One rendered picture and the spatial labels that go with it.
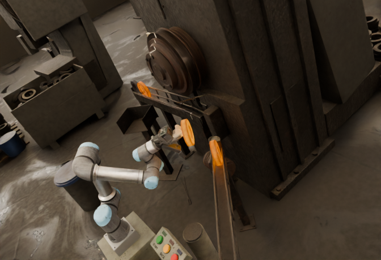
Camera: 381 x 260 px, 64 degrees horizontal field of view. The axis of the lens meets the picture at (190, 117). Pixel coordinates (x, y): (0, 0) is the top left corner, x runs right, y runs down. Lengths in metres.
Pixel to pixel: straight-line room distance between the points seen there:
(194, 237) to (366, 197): 1.19
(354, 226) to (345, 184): 0.33
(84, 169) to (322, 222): 1.51
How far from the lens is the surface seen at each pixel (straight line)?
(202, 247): 1.78
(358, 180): 2.46
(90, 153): 1.85
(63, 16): 4.46
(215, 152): 1.74
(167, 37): 1.90
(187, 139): 1.65
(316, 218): 2.28
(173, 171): 2.93
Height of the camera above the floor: 1.87
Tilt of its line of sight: 32 degrees down
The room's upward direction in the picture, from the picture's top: 25 degrees counter-clockwise
